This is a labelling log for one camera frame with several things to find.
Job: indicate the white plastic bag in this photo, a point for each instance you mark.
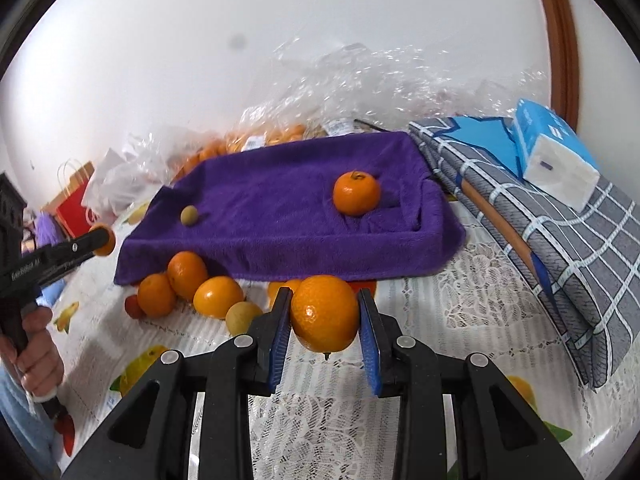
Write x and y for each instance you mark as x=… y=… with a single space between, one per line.
x=120 y=180

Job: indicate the purple towel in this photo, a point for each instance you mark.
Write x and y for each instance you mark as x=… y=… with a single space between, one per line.
x=280 y=220

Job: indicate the small orange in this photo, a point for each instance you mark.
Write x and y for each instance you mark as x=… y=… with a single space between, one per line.
x=106 y=246

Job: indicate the crumpled clear plastic wrap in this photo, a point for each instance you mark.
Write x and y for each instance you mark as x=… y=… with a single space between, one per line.
x=400 y=85

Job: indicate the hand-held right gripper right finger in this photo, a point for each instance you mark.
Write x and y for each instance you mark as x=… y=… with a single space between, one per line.
x=371 y=355

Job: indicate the small red fruit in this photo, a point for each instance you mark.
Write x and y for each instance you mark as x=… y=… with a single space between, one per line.
x=132 y=306

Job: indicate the red paper bag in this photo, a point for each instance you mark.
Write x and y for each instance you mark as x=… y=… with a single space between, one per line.
x=72 y=200

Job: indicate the person's blue jeans leg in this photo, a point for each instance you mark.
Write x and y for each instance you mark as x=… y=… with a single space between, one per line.
x=22 y=420

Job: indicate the small yellow-green round fruit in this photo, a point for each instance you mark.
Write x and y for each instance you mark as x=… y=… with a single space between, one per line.
x=190 y=215

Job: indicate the purple fluffy cloth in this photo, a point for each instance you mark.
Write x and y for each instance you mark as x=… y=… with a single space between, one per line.
x=47 y=230

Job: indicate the lace tablecloth with fruit print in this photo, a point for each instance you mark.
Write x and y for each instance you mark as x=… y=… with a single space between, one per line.
x=475 y=310

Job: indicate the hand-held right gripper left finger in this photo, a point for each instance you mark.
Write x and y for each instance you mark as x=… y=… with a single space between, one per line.
x=278 y=350

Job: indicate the grey checked folded cushion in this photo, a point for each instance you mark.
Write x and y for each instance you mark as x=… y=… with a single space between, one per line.
x=545 y=250

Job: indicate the pale yellow round fruit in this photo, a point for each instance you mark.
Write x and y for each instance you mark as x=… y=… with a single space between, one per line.
x=242 y=317

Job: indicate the blue white tissue pack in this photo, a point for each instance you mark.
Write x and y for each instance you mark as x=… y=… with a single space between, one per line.
x=552 y=155

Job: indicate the person's left hand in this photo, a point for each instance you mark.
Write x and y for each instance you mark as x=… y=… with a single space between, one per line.
x=42 y=370

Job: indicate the orange with green stem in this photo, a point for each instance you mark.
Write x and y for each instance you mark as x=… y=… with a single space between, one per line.
x=356 y=193

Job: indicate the large orange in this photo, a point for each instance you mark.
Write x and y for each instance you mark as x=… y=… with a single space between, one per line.
x=325 y=312

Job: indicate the clear plastic bag of oranges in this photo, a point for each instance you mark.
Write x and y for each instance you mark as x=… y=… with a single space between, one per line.
x=250 y=142

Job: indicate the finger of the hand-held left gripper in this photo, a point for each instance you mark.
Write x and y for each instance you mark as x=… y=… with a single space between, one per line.
x=75 y=250

